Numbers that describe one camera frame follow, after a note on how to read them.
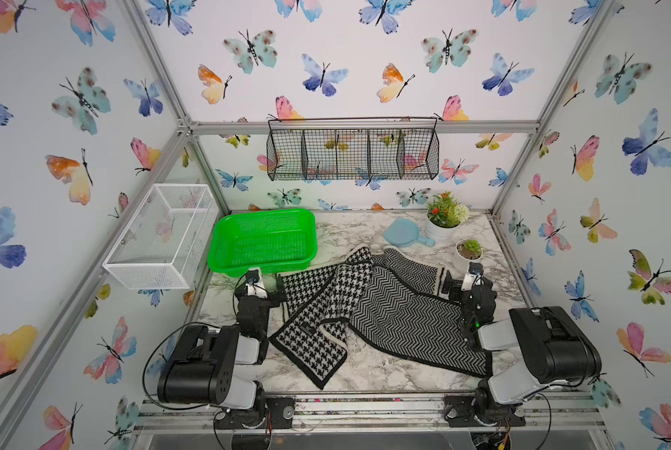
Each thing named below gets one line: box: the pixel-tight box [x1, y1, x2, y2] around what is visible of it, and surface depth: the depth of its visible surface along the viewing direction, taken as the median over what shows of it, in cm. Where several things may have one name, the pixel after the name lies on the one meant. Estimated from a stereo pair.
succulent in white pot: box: [453, 238, 484, 274], surface depth 100 cm
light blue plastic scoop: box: [383, 217, 436, 248], surface depth 116 cm
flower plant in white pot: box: [425, 191, 470, 240], surface depth 103 cm
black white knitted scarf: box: [269, 246, 493, 390], surface depth 90 cm
